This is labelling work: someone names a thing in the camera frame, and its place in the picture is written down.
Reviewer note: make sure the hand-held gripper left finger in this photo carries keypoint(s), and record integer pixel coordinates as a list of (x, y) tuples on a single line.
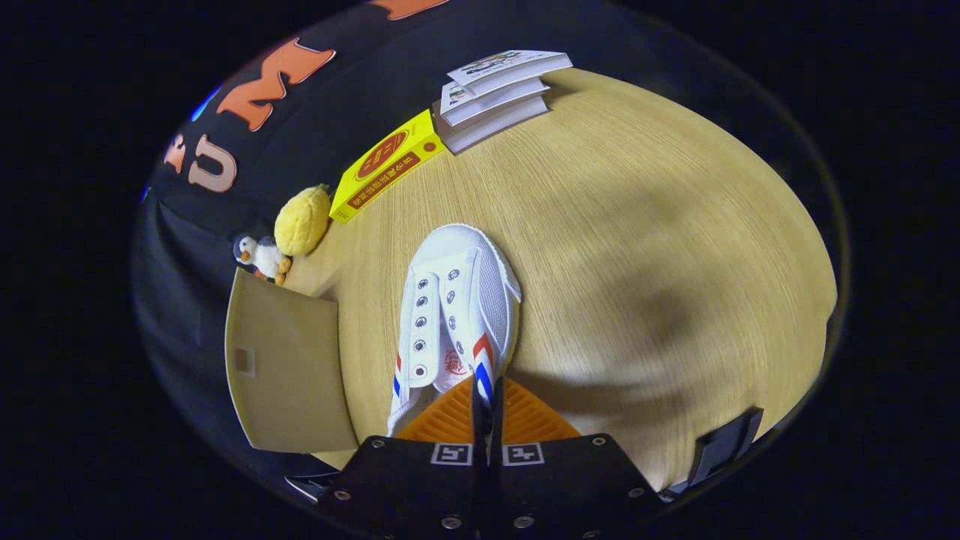
[(420, 487)]

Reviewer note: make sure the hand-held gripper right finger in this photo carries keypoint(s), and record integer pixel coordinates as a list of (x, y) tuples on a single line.
[(562, 487)]

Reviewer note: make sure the cream fabric storage box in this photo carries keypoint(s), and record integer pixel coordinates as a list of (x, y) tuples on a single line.
[(285, 375)]

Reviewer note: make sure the white canvas shoe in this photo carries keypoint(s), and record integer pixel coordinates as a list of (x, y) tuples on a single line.
[(465, 300)]

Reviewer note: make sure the penguin plush toy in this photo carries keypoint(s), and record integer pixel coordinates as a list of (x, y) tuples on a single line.
[(264, 257)]

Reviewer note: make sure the yellow fluffy plush ball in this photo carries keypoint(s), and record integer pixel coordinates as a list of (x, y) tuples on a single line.
[(302, 221)]

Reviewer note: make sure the yellow book with red circle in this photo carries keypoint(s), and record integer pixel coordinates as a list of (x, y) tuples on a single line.
[(386, 161)]

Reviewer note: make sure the white book with green print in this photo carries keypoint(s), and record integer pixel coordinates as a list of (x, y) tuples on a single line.
[(487, 101)]

